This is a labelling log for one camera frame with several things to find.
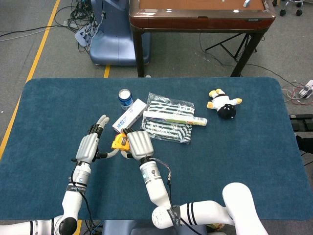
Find white rectangular carton box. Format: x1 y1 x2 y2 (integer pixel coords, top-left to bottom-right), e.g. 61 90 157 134
112 98 148 134

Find black cable bundle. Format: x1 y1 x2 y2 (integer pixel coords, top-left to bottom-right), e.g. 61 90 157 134
53 0 98 53

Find colourful snack packet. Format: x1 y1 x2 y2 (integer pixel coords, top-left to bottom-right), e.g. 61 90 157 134
207 223 226 231

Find striped cloth in plastic bag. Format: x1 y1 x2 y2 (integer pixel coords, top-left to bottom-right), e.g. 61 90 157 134
140 92 196 145

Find blue tin can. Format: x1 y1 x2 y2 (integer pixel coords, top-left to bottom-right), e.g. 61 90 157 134
118 89 134 111

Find grey blue robot torso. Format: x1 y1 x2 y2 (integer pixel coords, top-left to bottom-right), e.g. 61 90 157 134
101 219 208 235

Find office chair wheels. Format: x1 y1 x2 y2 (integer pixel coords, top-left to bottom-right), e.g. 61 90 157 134
272 0 304 17

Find long black floor cable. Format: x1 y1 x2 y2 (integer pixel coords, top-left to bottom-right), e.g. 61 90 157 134
0 24 64 39

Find brown mahjong table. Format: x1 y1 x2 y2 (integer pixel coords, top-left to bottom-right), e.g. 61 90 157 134
129 0 277 78

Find long white wrap box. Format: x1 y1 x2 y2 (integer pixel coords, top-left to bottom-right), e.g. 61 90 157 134
142 110 208 127

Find blue felt table cloth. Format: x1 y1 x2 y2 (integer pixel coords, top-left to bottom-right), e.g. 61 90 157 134
0 77 311 220

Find black bag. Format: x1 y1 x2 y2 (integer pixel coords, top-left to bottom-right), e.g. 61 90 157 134
295 134 313 152

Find blue grey machine base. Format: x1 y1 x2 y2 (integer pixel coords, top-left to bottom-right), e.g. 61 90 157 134
89 0 151 66

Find yellow tape measure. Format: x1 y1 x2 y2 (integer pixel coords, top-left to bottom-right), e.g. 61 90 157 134
111 133 130 151

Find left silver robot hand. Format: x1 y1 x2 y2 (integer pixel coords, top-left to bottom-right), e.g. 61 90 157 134
70 114 120 165

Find white power strip red wires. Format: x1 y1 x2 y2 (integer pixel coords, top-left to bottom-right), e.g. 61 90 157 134
281 79 313 106

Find white power strip with plugs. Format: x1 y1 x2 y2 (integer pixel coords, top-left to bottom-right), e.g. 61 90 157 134
74 24 95 47

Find black foot pedal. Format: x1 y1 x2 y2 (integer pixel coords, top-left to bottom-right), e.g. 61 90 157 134
289 114 313 132

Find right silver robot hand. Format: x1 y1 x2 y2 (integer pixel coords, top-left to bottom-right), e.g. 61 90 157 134
121 127 155 162

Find white black plush toy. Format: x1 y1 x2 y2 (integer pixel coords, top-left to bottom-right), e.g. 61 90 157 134
206 89 243 120

